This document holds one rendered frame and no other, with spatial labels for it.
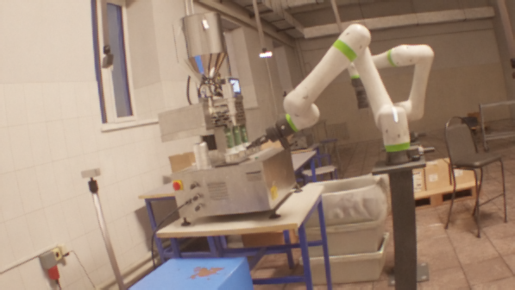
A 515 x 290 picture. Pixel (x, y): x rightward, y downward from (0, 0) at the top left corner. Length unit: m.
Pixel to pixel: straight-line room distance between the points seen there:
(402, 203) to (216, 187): 0.89
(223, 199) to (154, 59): 2.87
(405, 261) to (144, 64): 3.68
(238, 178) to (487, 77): 11.42
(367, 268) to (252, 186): 1.16
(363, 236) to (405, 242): 0.82
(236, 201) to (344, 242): 0.98
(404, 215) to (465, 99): 10.84
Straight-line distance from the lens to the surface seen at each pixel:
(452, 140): 3.44
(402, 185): 1.81
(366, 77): 1.93
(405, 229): 1.87
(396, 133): 1.77
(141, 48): 4.75
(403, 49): 2.29
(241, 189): 1.96
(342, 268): 2.79
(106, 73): 4.36
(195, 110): 2.02
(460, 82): 12.54
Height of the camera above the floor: 1.22
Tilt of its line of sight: 5 degrees down
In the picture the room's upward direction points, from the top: 10 degrees counter-clockwise
